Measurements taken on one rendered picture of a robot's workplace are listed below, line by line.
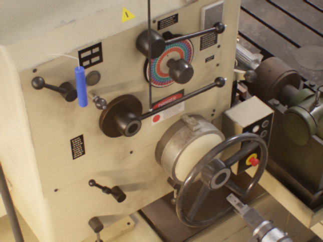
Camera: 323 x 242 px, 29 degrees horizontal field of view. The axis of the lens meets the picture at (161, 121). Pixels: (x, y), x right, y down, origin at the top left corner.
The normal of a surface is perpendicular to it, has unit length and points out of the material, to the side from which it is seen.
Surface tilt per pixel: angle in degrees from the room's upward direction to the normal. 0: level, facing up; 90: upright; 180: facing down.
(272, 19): 0
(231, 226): 90
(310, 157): 90
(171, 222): 0
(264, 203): 90
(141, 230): 0
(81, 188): 90
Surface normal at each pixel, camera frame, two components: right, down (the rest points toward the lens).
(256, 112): 0.00, -0.73
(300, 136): -0.81, 0.40
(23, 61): 0.41, -0.12
